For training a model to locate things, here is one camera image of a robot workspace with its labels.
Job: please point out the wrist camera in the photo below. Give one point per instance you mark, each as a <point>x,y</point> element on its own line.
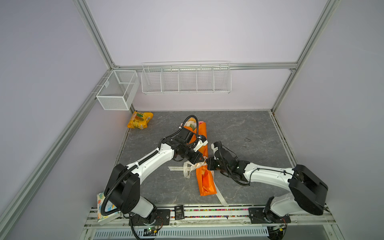
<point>195,139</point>
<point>216,147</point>

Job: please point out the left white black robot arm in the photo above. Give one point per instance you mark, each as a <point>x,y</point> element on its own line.
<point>122,193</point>

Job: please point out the cream printed ribbon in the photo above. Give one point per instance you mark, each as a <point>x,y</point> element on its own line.
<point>205,179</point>

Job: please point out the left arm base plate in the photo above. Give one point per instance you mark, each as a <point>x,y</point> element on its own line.
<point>157,217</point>

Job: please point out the white wire shelf basket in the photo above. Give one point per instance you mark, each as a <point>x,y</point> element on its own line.
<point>186,77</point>

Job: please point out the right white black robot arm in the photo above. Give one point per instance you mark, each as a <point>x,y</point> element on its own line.
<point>306,192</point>

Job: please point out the white mesh box basket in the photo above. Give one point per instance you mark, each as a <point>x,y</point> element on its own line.
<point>118,91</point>

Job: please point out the black box on rail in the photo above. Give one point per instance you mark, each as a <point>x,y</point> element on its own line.
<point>179,212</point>

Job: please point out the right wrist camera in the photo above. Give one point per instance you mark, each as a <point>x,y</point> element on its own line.
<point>216,147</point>

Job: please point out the orange wrapping paper sheet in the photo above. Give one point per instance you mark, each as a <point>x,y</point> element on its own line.
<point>193,124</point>

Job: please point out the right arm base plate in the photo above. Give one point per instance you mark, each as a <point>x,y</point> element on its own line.
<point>258,216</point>

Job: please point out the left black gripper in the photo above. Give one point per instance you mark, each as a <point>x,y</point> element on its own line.
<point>195,159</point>

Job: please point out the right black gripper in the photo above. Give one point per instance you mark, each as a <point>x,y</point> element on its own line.
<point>210,162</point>

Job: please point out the yellow snack bag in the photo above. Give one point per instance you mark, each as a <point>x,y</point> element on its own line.
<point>140,120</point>

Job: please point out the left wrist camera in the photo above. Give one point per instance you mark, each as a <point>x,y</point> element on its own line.
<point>195,139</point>

